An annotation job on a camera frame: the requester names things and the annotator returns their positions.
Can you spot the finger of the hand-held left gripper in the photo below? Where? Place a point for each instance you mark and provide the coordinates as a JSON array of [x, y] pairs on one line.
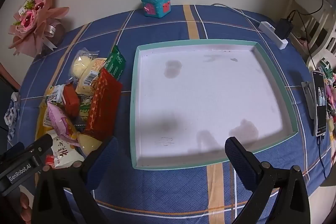
[[43, 142]]

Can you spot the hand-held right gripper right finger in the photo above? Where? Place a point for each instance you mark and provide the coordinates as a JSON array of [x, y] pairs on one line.
[[240, 161]]

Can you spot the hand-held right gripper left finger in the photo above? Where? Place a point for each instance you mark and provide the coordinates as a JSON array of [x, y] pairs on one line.
[[105, 158]]

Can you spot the yellow snack packet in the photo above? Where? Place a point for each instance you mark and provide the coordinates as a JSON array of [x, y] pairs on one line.
[[42, 129]]

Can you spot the glossy pale yellow packet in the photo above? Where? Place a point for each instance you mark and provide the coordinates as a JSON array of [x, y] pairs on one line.
[[89, 144]]

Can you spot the pink snack packet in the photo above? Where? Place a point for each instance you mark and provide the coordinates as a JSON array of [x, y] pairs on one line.
[[60, 124]]

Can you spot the white packet with black characters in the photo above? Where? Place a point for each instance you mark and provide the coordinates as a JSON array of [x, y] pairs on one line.
[[65, 155]]

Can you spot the red patterned snack packet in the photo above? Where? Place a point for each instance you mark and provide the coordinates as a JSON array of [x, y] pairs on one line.
[[105, 98]]

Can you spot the white tray with teal rim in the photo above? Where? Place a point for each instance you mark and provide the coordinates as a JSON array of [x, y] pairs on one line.
[[204, 98]]

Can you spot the pale yellow pastry packet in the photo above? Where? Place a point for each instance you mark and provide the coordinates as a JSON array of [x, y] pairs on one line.
[[90, 74]]

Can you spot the clear bun packet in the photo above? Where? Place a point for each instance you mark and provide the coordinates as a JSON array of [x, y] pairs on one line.
[[78, 66]]

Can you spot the green snack packet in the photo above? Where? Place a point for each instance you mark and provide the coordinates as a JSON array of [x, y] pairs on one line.
[[115, 64]]

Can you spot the person's left hand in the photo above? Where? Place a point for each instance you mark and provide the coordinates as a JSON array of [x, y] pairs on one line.
[[26, 204]]

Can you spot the crumpled blue white packet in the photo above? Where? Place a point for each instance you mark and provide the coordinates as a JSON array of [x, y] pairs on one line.
[[11, 116]]

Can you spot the blue plaid tablecloth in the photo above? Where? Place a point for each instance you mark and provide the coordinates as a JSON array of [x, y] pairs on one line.
[[168, 187]]

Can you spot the grey phone stand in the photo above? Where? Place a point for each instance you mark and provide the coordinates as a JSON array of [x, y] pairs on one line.
[[307, 98]]

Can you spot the smartphone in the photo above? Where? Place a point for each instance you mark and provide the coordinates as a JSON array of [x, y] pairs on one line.
[[320, 108]]

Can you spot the colourful small toys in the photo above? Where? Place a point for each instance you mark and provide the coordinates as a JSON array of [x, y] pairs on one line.
[[331, 98]]

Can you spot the pink flower bouquet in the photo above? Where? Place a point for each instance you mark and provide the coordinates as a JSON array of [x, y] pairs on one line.
[[34, 16]]

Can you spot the pink patterned pouch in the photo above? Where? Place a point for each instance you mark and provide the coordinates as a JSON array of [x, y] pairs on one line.
[[303, 42]]

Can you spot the white power strip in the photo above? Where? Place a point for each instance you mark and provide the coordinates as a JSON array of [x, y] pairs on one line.
[[267, 27]]

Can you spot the black charger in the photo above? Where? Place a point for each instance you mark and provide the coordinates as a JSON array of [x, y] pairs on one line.
[[283, 28]]

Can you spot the white slatted chair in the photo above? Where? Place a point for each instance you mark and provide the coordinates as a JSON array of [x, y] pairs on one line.
[[325, 29]]

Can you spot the teal toy box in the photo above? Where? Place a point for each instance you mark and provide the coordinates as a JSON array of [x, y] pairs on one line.
[[155, 3]]

